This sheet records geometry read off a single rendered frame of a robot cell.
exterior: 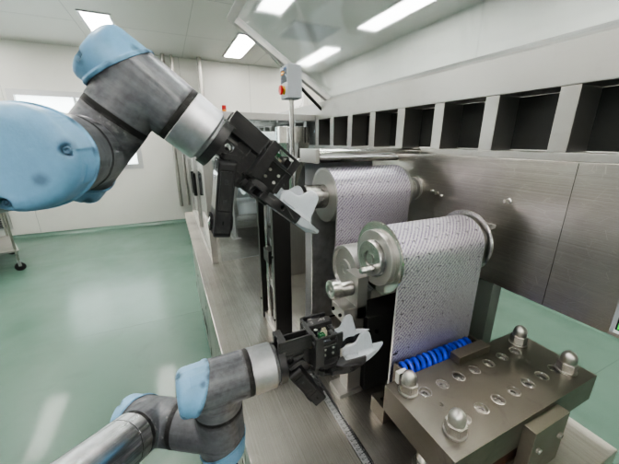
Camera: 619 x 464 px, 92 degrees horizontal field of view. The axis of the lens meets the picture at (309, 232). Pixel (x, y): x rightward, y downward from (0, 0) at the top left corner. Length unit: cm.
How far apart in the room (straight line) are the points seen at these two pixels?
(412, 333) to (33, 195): 63
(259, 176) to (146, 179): 560
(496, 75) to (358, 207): 42
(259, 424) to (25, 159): 64
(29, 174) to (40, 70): 595
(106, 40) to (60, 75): 574
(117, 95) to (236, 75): 581
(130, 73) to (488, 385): 75
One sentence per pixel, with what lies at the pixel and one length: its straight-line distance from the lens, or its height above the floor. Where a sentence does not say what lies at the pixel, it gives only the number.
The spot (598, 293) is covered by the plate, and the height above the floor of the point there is 121.
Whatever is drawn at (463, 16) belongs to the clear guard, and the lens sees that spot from 85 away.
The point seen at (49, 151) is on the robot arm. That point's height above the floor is 147.
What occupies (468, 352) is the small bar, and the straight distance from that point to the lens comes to 76.
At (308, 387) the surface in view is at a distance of 60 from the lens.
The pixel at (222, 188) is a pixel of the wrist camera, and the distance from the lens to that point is 43.
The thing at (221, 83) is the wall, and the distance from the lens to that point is 612.
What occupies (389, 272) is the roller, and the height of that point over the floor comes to 124.
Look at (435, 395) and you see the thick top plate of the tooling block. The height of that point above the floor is 103.
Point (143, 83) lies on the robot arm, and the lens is 41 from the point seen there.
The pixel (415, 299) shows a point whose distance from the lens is 65.
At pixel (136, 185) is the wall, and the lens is 603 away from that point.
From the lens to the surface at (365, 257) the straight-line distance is 63.
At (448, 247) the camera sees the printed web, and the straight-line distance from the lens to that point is 67.
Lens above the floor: 148
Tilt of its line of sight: 17 degrees down
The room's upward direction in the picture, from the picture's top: straight up
